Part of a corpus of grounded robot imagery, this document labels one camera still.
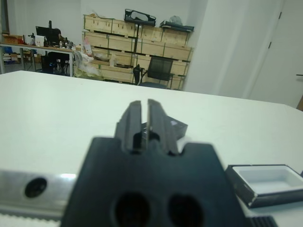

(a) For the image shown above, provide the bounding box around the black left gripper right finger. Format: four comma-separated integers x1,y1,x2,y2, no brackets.
147,98,180,157

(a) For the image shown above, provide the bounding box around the black computer monitor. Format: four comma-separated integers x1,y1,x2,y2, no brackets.
35,20,61,44

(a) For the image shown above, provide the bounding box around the black box lid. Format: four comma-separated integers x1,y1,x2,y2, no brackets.
141,114,189,142

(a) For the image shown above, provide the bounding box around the pink package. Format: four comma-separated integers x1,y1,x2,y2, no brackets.
82,39,92,56

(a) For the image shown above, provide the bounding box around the black flat tray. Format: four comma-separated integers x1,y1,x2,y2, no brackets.
160,20,195,33

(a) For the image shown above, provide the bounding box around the yellow-green plastic bag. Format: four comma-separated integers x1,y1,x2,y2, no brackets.
73,51,105,80

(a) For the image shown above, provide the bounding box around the seated person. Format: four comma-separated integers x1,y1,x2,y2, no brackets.
56,28,69,48

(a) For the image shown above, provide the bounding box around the black box base white inlay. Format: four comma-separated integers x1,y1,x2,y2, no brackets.
223,164,303,209

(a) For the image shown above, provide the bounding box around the brown cardboard box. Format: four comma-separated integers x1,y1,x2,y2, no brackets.
1,33,24,44

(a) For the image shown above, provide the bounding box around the black desk chair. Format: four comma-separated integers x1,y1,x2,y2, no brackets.
40,51,69,74

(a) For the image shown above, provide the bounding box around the dark framed window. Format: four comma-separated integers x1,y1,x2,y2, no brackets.
0,0,10,34

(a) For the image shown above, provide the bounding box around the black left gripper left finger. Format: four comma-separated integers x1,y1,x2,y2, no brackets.
115,100,149,155

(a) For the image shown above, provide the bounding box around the white desk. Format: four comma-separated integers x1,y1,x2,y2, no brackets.
0,42,76,78

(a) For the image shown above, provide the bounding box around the black mesh office chair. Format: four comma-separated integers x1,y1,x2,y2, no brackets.
138,56,176,90

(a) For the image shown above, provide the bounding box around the white door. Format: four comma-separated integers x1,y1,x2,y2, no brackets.
246,0,303,109

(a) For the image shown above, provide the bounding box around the grey plastic bag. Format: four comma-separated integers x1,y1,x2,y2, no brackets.
169,16,183,26

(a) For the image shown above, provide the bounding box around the wooden crate stack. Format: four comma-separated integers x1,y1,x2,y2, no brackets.
81,13,195,91

